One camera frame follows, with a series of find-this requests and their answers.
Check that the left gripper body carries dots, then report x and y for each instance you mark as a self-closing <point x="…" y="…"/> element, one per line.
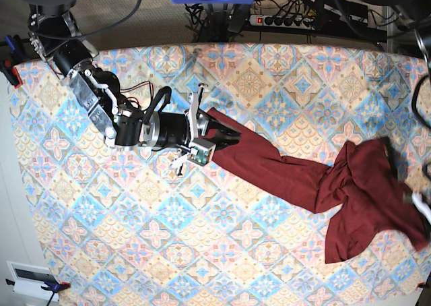
<point x="421" y="203"/>

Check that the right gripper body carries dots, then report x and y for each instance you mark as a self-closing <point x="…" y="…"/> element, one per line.
<point x="173" y="130"/>

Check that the maroon t-shirt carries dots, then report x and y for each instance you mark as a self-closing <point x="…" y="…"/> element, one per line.
<point x="360" y="181"/>

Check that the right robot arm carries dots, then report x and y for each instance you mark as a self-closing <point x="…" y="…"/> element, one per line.
<point x="124" y="124"/>

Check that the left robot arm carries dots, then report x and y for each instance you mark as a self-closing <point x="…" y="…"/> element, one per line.
<point x="410" y="35"/>

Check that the patterned tablecloth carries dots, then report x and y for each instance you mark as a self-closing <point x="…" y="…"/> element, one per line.
<point x="124" y="229"/>

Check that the white power strip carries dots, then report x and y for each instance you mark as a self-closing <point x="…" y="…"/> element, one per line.
<point x="289" y="21"/>

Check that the blue clamp upper left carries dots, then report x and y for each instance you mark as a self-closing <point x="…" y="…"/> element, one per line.
<point x="8" y="68"/>

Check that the blue clamp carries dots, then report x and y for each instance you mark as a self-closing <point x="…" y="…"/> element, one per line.
<point x="50" y="287"/>
<point x="8" y="68"/>

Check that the blue clamp lower left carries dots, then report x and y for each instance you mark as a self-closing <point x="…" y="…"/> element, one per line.
<point x="50" y="287"/>

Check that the white floor vent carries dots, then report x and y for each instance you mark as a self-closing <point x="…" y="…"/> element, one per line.
<point x="20" y="271"/>

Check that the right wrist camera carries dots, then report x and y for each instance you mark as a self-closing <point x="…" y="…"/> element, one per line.
<point x="201" y="152"/>

